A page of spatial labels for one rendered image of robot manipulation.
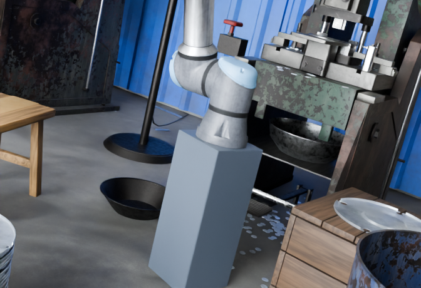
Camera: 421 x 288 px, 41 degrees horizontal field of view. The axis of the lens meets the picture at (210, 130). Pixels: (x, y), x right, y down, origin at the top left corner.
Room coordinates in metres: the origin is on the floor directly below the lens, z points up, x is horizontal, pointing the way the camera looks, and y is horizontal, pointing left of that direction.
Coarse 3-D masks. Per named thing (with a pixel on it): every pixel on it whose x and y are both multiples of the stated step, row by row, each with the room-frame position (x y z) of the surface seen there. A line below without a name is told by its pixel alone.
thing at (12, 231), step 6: (0, 216) 1.20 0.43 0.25; (0, 222) 1.17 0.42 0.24; (6, 222) 1.18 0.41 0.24; (0, 228) 1.15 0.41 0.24; (6, 228) 1.15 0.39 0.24; (12, 228) 1.16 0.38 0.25; (0, 234) 1.12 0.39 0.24; (6, 234) 1.13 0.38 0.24; (12, 234) 1.13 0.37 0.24; (0, 240) 1.09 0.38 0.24; (6, 240) 1.10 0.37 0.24; (12, 240) 1.10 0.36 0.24; (0, 252) 1.05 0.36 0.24
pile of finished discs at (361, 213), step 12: (336, 204) 1.55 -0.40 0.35; (348, 204) 1.57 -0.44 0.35; (360, 204) 1.60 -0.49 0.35; (372, 204) 1.63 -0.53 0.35; (384, 204) 1.64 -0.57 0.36; (348, 216) 1.47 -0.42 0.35; (360, 216) 1.49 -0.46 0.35; (372, 216) 1.50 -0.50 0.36; (384, 216) 1.53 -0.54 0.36; (396, 216) 1.57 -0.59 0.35; (408, 216) 1.60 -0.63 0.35; (360, 228) 1.39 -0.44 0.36; (372, 228) 1.42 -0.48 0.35; (384, 228) 1.44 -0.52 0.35; (396, 228) 1.45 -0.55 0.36; (408, 228) 1.49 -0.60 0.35; (420, 228) 1.52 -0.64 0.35
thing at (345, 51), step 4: (348, 44) 2.14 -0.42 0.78; (352, 44) 2.15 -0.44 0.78; (340, 48) 2.15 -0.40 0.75; (344, 48) 2.14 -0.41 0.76; (348, 48) 2.13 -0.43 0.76; (352, 48) 2.16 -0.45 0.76; (336, 52) 2.15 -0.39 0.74; (340, 52) 2.15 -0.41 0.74; (344, 52) 2.14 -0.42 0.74; (348, 52) 2.13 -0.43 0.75; (352, 52) 2.17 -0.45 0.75
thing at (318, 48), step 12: (300, 36) 1.96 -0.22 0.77; (312, 36) 1.98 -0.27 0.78; (324, 36) 2.10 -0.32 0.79; (312, 48) 2.06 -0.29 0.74; (324, 48) 2.04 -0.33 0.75; (336, 48) 2.08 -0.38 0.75; (312, 60) 2.06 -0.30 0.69; (324, 60) 2.04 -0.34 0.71; (312, 72) 2.05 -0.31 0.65; (324, 72) 2.03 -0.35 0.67
